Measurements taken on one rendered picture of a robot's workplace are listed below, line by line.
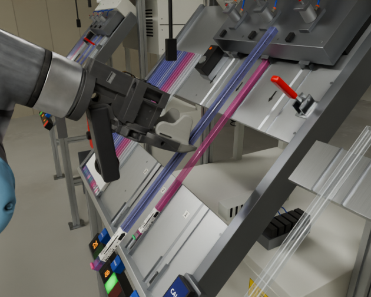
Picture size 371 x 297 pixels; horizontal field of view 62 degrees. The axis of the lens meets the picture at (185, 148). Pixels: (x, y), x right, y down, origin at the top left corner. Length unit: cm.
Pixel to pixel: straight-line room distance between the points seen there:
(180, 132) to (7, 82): 24
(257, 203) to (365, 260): 43
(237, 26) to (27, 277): 154
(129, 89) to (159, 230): 34
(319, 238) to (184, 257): 49
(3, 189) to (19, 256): 174
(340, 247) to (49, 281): 135
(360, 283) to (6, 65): 86
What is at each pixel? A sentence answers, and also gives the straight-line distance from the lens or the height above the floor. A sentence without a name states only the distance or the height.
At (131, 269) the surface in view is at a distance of 67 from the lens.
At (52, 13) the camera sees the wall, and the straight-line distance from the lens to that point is 474.
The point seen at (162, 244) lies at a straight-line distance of 66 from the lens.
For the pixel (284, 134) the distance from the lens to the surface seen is 59.
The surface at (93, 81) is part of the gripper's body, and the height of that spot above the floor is 112.
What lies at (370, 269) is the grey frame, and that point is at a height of 65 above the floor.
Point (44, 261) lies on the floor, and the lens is 192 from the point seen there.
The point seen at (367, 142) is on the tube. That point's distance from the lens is 44.
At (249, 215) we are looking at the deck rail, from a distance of 54.
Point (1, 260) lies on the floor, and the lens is 203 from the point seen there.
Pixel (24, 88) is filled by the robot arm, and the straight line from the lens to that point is 40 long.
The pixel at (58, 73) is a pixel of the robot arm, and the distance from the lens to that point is 40.
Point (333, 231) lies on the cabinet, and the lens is 104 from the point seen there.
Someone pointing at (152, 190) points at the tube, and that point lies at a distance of 53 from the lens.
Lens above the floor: 119
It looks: 22 degrees down
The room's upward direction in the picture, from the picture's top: straight up
